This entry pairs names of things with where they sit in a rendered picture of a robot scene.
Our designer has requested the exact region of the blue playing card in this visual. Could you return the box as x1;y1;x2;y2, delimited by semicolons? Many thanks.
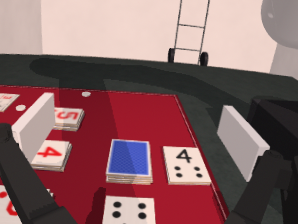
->
106;139;151;178

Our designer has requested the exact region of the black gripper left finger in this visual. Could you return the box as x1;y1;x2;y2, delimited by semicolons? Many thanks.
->
0;93;78;224

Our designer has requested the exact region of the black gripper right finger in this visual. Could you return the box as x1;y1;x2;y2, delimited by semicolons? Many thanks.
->
217;105;298;224

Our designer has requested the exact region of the red card cloth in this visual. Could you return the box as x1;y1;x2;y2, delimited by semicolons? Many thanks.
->
0;85;230;222
0;87;224;224

